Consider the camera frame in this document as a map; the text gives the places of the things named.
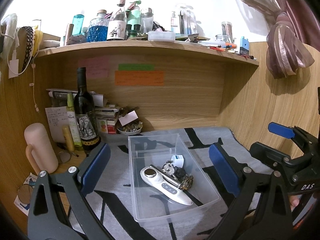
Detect white folded card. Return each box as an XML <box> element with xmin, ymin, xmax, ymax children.
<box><xmin>119</xmin><ymin>111</ymin><xmax>138</xmax><ymax>126</ymax></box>

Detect stack of books and papers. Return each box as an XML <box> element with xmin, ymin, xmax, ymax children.
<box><xmin>47</xmin><ymin>88</ymin><xmax>120</xmax><ymax>134</ymax></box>

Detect clear sake bottle with label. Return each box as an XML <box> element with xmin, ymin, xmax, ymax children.
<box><xmin>107</xmin><ymin>0</ymin><xmax>127</xmax><ymax>41</ymax></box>

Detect person's right hand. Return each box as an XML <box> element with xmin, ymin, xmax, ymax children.
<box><xmin>289</xmin><ymin>196</ymin><xmax>300</xmax><ymax>211</ymax></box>

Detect wooden shelf board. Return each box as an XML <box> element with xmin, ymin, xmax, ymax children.
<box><xmin>38</xmin><ymin>40</ymin><xmax>259</xmax><ymax>66</ymax></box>

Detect white handwritten paper note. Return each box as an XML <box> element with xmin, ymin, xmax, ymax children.
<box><xmin>45</xmin><ymin>106</ymin><xmax>69</xmax><ymax>143</ymax></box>

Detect green paper note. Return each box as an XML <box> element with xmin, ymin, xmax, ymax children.
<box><xmin>118</xmin><ymin>63</ymin><xmax>155</xmax><ymax>71</ymax></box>

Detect blue patterned glass bottle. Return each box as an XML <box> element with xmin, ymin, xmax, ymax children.
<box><xmin>86</xmin><ymin>10</ymin><xmax>108</xmax><ymax>42</ymax></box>

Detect beige thermos bottle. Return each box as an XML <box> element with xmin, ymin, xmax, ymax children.
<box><xmin>24</xmin><ymin>123</ymin><xmax>59</xmax><ymax>174</ymax></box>

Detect bunch of keys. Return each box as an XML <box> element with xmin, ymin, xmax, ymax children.
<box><xmin>162</xmin><ymin>163</ymin><xmax>194</xmax><ymax>190</ymax></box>

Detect pink paper note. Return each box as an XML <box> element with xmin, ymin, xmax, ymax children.
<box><xmin>78</xmin><ymin>56</ymin><xmax>109</xmax><ymax>80</ymax></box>

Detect white plastic box on shelf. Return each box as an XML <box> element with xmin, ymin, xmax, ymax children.
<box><xmin>148</xmin><ymin>31</ymin><xmax>175</xmax><ymax>42</ymax></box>

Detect orange paper note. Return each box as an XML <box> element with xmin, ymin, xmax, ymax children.
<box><xmin>114</xmin><ymin>70</ymin><xmax>164</xmax><ymax>86</ymax></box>

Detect white handheld massager device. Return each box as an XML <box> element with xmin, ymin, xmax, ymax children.
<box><xmin>140</xmin><ymin>166</ymin><xmax>193</xmax><ymax>206</ymax></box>

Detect pink tied curtain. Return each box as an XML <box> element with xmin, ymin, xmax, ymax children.
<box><xmin>242</xmin><ymin>0</ymin><xmax>314</xmax><ymax>79</ymax></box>

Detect round eyeglasses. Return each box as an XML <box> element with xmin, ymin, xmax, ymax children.
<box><xmin>55</xmin><ymin>142</ymin><xmax>84</xmax><ymax>164</ymax></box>

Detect dark elephant label wine bottle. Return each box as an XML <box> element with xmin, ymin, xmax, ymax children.
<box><xmin>73</xmin><ymin>67</ymin><xmax>101</xmax><ymax>155</ymax></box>

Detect teal plastic tube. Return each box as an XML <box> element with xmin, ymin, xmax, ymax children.
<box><xmin>72</xmin><ymin>14</ymin><xmax>84</xmax><ymax>36</ymax></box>

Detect grey black patterned mat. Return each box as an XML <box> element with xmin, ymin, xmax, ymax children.
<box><xmin>67</xmin><ymin>126</ymin><xmax>273</xmax><ymax>240</ymax></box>

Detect white travel plug adapter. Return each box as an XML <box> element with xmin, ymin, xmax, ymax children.
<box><xmin>171</xmin><ymin>154</ymin><xmax>184</xmax><ymax>168</ymax></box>

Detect green white spray bottle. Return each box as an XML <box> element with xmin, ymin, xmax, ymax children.
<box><xmin>66</xmin><ymin>92</ymin><xmax>82</xmax><ymax>147</ymax></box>

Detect clear plastic storage bin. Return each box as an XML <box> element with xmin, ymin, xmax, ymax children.
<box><xmin>128</xmin><ymin>133</ymin><xmax>221</xmax><ymax>227</ymax></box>

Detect white bowl of stones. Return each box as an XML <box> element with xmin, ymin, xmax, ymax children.
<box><xmin>117</xmin><ymin>120</ymin><xmax>143</xmax><ymax>135</ymax></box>

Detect yellow lip balm tube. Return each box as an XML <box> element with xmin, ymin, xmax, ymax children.
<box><xmin>62</xmin><ymin>125</ymin><xmax>75</xmax><ymax>152</ymax></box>

